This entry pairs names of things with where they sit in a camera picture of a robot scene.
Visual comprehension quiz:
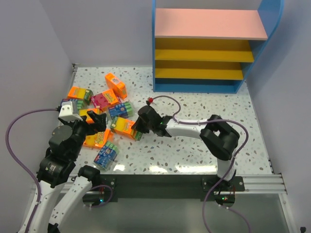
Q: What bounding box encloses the orange Scrub Daddy box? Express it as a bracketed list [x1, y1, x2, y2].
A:
[83, 129, 114, 149]

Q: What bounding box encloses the blue sponge pack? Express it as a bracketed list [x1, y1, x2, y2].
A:
[60, 99, 87, 113]
[93, 141, 119, 170]
[108, 101, 134, 119]

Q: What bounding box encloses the blue sponge pack front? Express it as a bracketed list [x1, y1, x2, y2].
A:
[93, 141, 119, 170]

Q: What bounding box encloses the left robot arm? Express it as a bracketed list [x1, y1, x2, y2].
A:
[19, 105, 106, 233]

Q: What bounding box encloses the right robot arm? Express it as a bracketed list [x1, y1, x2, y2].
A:
[132, 105, 240, 182]

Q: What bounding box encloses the blue shelf unit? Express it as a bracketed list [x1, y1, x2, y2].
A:
[152, 0, 284, 94]

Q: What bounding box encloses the orange yellow sponge box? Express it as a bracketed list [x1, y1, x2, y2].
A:
[78, 107, 104, 124]

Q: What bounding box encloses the pink sponge box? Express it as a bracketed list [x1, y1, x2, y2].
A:
[91, 89, 121, 111]

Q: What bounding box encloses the orange green sponge box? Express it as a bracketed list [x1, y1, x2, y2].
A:
[67, 86, 93, 105]

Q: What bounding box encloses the orange box upright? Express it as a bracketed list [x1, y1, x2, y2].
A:
[105, 73, 127, 99]

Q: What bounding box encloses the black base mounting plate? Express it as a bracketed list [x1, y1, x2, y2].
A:
[72, 174, 245, 203]

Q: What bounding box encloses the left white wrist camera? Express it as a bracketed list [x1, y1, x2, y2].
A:
[59, 103, 83, 122]

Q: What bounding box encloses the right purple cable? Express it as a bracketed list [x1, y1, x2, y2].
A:
[152, 95, 251, 233]

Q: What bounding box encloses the aluminium frame rail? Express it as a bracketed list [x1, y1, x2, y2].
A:
[31, 173, 290, 195]

